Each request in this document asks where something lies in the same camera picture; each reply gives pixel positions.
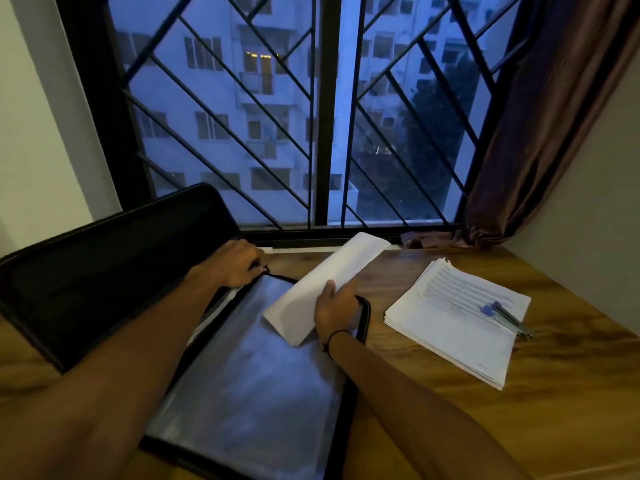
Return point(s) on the black zippered document folder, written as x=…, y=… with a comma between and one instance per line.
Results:
x=150, y=314

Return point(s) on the person's right thumb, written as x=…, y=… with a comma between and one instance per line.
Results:
x=330, y=290

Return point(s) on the brown curtain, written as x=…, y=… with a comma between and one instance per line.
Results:
x=540, y=119

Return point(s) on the black wrist thread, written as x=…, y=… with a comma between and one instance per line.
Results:
x=334, y=337

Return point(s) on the person's right hand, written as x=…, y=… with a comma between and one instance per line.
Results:
x=334, y=310

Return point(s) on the person's left fingers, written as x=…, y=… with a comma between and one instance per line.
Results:
x=254, y=255

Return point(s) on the black window frame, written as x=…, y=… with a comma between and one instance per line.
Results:
x=327, y=109

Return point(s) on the white paper sheets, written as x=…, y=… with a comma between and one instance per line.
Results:
x=320, y=289

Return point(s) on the grey pen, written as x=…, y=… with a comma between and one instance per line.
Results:
x=511, y=316

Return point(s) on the blue capped pen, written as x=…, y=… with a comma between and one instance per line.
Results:
x=502, y=319

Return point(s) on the white apartment building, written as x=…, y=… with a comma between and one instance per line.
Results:
x=240, y=109

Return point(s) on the black metal window grille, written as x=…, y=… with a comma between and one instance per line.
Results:
x=300, y=119

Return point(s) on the person's left hand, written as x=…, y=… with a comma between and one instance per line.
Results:
x=231, y=263

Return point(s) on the person's left forearm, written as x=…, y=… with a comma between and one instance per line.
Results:
x=110, y=389

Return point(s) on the stack of printed papers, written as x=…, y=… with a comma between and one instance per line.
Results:
x=457, y=319

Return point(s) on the person's right forearm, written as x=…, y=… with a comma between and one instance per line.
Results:
x=415, y=419

